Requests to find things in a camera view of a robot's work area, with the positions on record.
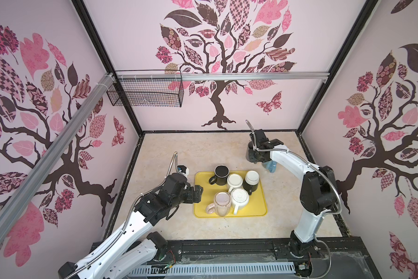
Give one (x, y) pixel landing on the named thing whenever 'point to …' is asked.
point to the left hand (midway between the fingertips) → (194, 192)
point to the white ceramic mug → (239, 199)
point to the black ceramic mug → (222, 172)
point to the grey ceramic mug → (249, 153)
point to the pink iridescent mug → (222, 204)
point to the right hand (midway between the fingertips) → (255, 154)
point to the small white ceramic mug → (234, 181)
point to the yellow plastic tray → (256, 206)
